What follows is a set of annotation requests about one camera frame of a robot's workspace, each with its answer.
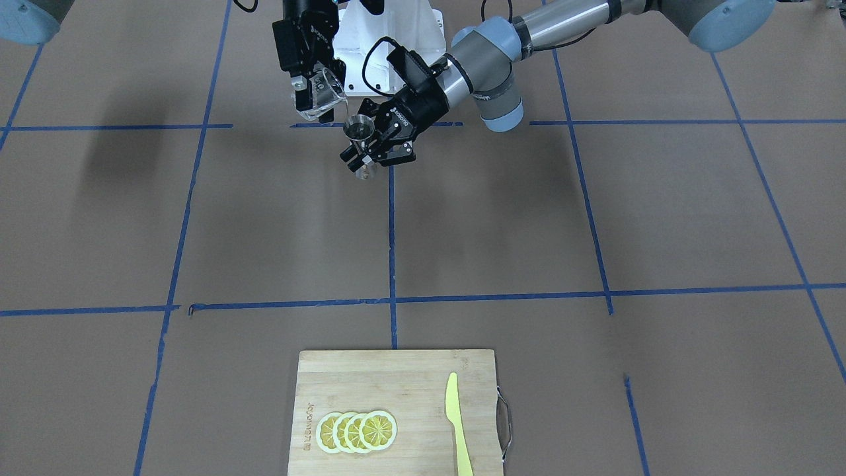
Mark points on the yellow plastic knife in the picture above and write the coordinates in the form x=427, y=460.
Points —
x=454, y=416

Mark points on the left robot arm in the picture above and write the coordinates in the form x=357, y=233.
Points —
x=479, y=64

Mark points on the clear glass measuring cup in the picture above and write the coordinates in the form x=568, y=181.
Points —
x=323, y=93

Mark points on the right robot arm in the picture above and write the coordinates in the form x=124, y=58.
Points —
x=36, y=22

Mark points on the bamboo cutting board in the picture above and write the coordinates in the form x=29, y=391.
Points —
x=410, y=384

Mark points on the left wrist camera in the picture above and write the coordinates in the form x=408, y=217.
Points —
x=411, y=68

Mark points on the steel double jigger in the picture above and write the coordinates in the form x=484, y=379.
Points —
x=359, y=128

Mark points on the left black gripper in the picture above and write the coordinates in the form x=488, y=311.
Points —
x=418, y=106

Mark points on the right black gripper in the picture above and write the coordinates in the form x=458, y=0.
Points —
x=308, y=41

